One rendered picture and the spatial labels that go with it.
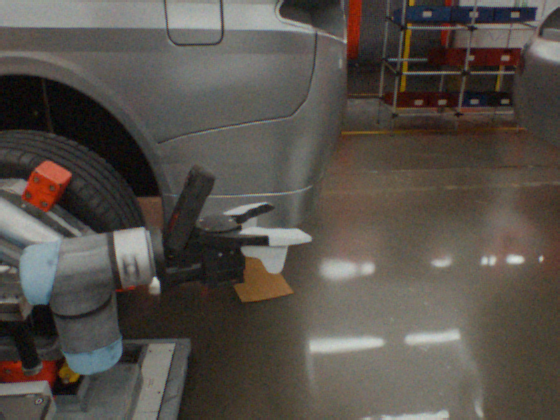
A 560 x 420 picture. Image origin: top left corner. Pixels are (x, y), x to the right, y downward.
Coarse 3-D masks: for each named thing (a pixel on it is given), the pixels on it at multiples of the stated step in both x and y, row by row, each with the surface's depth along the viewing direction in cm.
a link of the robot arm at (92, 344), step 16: (112, 304) 60; (64, 320) 56; (80, 320) 56; (96, 320) 57; (112, 320) 60; (64, 336) 57; (80, 336) 57; (96, 336) 58; (112, 336) 60; (64, 352) 59; (80, 352) 58; (96, 352) 58; (112, 352) 61; (80, 368) 59; (96, 368) 60
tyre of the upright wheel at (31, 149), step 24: (0, 144) 117; (24, 144) 120; (48, 144) 124; (72, 144) 130; (0, 168) 112; (24, 168) 112; (72, 168) 120; (96, 168) 128; (72, 192) 115; (96, 192) 120; (120, 192) 132; (96, 216) 119; (120, 216) 126; (120, 312) 134; (0, 336) 134
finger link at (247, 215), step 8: (240, 208) 68; (248, 208) 68; (256, 208) 69; (264, 208) 70; (272, 208) 72; (232, 216) 66; (240, 216) 66; (248, 216) 68; (256, 216) 69; (248, 224) 69; (256, 224) 71
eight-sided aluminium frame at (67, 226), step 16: (0, 192) 105; (16, 192) 106; (32, 208) 108; (48, 224) 110; (64, 224) 111; (80, 224) 115; (32, 336) 132; (48, 336) 132; (0, 352) 127; (16, 352) 127; (48, 352) 127
